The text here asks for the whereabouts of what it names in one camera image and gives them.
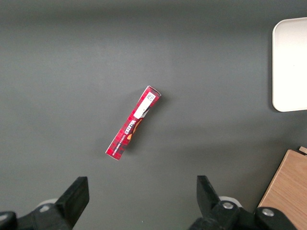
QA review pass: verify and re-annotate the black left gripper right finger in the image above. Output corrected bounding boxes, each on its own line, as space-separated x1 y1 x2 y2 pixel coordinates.
189 175 250 230

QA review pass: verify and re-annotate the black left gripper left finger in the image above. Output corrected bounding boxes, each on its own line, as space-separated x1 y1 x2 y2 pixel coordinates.
18 176 90 230

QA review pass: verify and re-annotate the wooden drawer cabinet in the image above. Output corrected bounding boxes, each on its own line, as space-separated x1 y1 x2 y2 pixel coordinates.
257 149 307 230

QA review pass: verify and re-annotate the red tartan cookie box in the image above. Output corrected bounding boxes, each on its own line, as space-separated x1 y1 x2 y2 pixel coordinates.
105 85 162 161

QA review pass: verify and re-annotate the white rectangular tray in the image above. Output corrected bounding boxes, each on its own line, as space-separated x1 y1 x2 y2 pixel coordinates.
272 17 307 113

